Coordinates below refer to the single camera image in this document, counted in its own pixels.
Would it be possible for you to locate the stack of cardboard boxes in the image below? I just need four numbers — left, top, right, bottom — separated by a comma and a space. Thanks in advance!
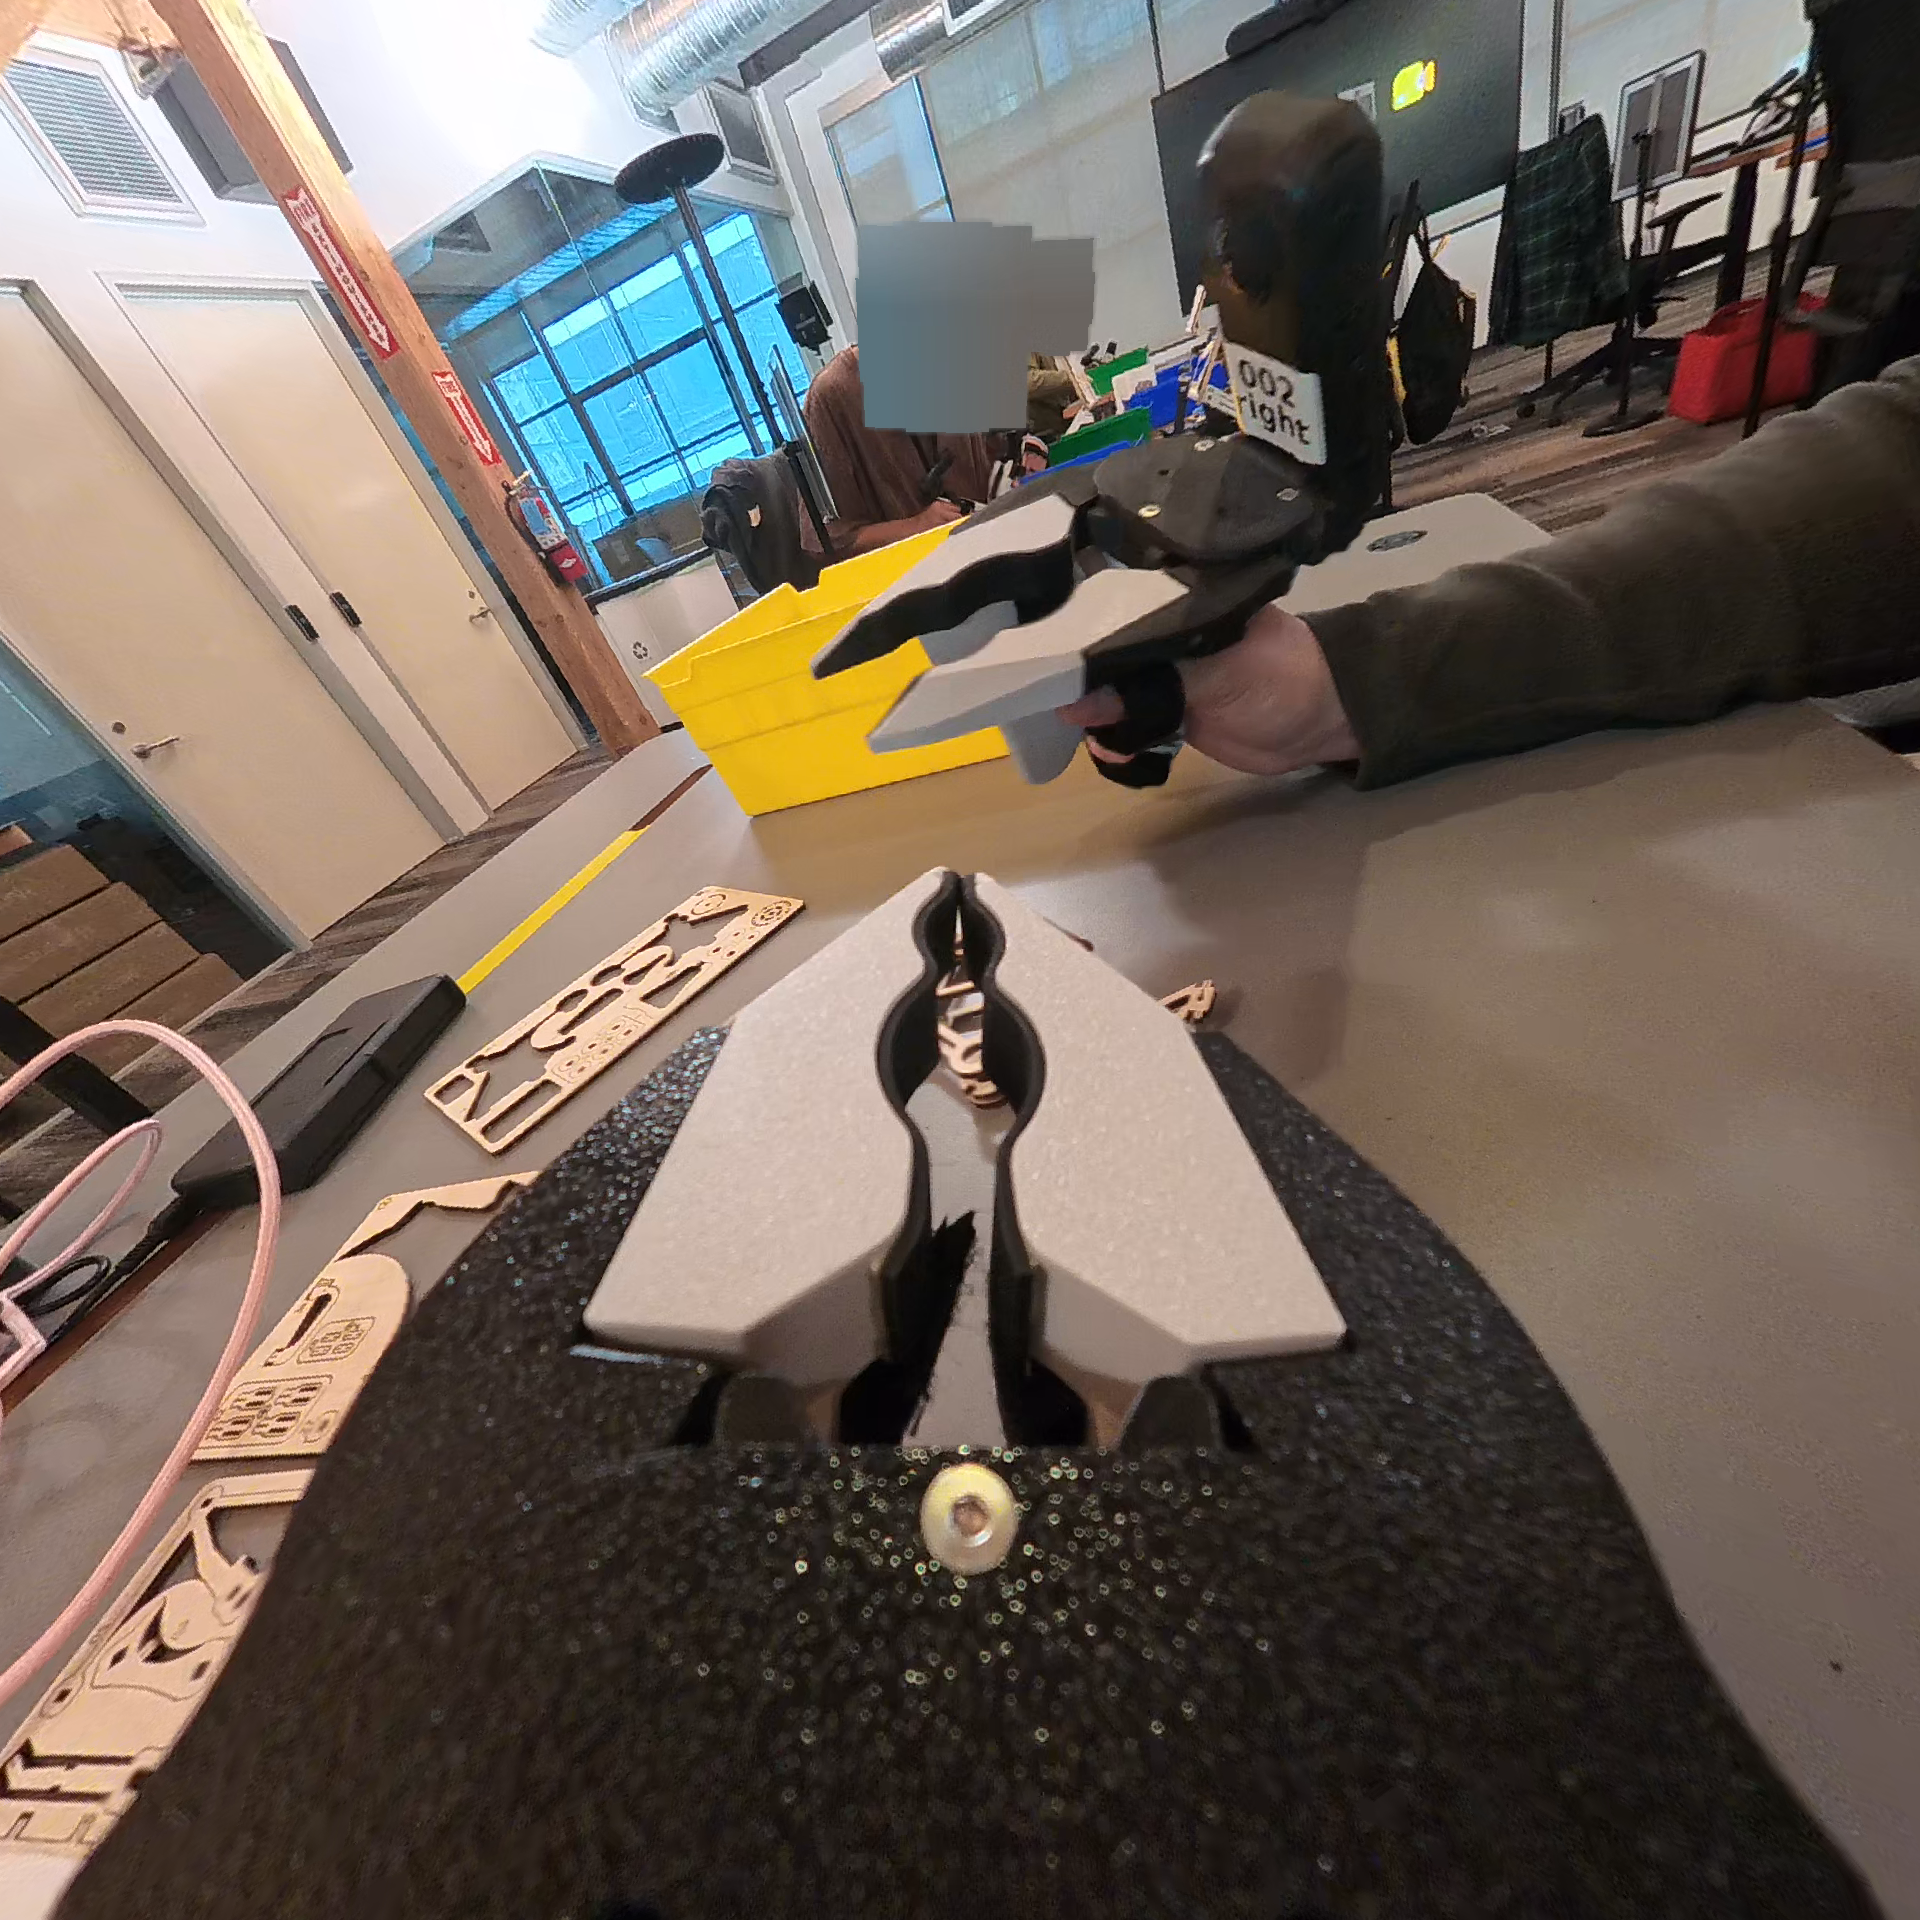
0, 824, 245, 1086

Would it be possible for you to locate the blue storage bin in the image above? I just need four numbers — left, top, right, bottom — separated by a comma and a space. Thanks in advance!
1106, 365, 1205, 446

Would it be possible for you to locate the black floor lamp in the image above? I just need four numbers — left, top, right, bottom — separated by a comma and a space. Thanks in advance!
612, 130, 817, 561

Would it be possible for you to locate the person's right forearm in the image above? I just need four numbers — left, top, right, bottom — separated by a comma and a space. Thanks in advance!
1295, 354, 1920, 792

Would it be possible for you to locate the plaid jacket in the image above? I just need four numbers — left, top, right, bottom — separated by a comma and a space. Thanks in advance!
1488, 118, 1632, 350

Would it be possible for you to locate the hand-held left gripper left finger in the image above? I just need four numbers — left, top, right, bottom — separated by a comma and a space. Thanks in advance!
583, 865, 962, 1443

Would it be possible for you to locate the wooden sheet with curved cutouts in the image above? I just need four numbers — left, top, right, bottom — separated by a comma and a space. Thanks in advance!
0, 1466, 320, 1856

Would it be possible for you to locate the black flat case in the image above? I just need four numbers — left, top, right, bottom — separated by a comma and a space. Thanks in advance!
170, 975, 469, 1202

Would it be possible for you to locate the pink cable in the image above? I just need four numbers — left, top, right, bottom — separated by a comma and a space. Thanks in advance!
0, 1017, 288, 1713

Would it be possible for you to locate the red fire extinguisher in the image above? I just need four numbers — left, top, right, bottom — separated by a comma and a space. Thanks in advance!
508, 469, 590, 591

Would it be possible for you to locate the wooden sheet with window cutouts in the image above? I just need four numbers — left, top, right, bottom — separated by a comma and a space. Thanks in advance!
189, 1171, 542, 1466

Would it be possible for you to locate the black office chair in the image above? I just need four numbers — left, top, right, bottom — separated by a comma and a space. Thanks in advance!
1581, 192, 1729, 441

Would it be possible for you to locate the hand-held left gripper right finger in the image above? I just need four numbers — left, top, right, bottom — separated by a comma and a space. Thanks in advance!
965, 869, 1348, 1451

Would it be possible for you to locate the black backpack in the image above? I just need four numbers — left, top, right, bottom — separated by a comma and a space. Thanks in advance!
1385, 182, 1480, 448

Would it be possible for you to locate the yellow plastic bin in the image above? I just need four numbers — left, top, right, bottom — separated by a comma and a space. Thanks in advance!
644, 528, 1055, 821

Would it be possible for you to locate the wooden sheet with round cutouts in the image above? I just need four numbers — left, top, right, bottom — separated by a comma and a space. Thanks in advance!
425, 887, 807, 1159

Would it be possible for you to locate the large black screen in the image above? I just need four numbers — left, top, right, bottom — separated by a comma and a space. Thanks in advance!
1149, 0, 1527, 310

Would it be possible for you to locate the wooden beam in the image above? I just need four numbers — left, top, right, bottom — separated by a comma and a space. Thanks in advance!
145, 0, 662, 753

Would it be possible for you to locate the yellow tape strip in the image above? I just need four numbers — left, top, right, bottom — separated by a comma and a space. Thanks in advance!
454, 826, 648, 995

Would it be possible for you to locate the wall air vent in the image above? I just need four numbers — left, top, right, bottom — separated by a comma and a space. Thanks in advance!
0, 41, 207, 230

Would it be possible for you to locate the white door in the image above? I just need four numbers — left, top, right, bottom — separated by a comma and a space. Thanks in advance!
0, 281, 453, 943
103, 274, 583, 824

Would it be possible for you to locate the person's right hand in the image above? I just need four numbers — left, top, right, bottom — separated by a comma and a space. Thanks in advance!
1049, 607, 1367, 782

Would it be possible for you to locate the white recycling bin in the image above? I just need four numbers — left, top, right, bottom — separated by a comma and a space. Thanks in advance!
592, 563, 741, 696

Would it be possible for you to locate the wooden model part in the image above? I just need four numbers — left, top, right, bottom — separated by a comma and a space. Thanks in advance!
930, 960, 1217, 1115

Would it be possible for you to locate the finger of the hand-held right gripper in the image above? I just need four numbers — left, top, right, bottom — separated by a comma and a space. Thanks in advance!
808, 496, 1086, 681
864, 570, 1198, 787

